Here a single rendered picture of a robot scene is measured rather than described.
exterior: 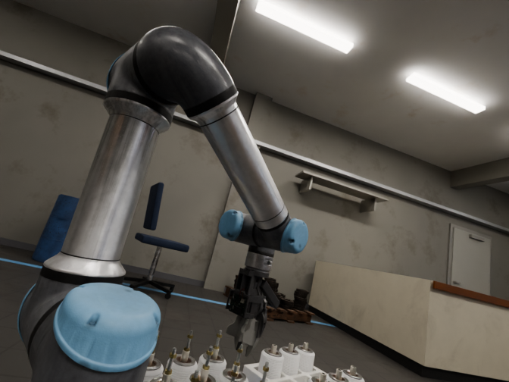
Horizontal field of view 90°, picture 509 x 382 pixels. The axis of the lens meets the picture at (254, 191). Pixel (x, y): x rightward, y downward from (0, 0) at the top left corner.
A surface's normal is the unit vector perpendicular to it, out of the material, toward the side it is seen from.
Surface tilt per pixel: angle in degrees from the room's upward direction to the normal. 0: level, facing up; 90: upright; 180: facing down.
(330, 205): 90
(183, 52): 96
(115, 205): 90
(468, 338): 90
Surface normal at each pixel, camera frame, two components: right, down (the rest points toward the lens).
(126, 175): 0.71, 0.00
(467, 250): 0.27, -0.17
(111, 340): 0.51, -0.13
